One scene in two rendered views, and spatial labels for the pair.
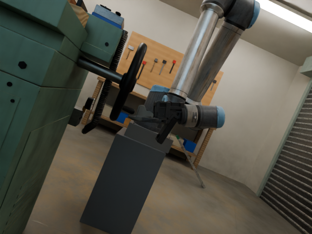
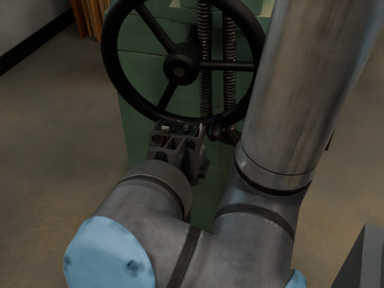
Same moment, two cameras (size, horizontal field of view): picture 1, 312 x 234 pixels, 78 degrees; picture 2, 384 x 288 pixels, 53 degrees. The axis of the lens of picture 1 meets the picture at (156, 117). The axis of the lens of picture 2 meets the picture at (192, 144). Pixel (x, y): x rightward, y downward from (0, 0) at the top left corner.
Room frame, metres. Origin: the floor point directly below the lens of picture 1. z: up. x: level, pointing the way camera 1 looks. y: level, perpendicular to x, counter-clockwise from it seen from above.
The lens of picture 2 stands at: (0.93, -0.36, 1.16)
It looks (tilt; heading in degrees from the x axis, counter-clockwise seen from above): 44 degrees down; 115
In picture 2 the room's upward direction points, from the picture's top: straight up
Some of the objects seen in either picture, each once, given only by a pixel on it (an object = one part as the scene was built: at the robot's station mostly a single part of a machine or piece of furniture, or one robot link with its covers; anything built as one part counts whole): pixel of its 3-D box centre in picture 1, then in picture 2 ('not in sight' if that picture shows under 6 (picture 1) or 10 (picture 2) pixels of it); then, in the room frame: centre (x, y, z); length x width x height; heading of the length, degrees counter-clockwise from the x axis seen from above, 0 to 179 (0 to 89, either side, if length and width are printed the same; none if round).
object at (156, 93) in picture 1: (160, 100); not in sight; (1.21, 0.02, 0.82); 0.17 x 0.15 x 0.18; 97
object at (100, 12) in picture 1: (109, 20); not in sight; (0.70, 0.29, 0.99); 0.13 x 0.11 x 0.06; 12
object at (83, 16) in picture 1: (76, 15); not in sight; (0.55, 0.32, 0.92); 0.05 x 0.05 x 0.04; 84
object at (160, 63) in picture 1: (170, 72); not in sight; (3.89, 0.09, 1.50); 2.00 x 0.04 x 0.90; 94
